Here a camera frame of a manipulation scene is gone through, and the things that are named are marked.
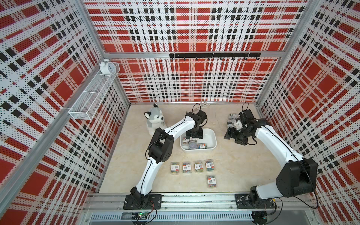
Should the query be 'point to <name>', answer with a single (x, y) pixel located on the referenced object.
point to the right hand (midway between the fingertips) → (232, 138)
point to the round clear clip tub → (192, 145)
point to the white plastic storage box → (209, 137)
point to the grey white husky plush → (155, 119)
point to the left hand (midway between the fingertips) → (197, 137)
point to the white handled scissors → (204, 104)
